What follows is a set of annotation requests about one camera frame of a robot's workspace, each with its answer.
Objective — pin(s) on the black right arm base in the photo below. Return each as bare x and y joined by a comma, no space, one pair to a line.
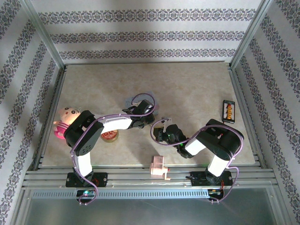
199,179

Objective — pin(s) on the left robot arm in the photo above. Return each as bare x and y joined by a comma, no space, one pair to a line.
112,123

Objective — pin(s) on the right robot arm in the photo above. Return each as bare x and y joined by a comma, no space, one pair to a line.
222,143

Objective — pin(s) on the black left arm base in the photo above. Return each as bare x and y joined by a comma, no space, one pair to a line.
100,179

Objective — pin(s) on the round red gold tin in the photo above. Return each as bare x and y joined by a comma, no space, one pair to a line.
109,136

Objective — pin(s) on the pink plastic toy block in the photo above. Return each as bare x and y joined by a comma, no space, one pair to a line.
157,166

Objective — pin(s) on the black orange charging board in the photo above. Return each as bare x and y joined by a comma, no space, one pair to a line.
228,110

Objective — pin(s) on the pink plush doll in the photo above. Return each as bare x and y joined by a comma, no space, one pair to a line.
66,117

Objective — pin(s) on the aluminium rail frame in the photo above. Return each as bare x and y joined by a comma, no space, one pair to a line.
140,181

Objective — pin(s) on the aluminium frame post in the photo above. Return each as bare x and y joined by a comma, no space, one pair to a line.
42,32
250,32

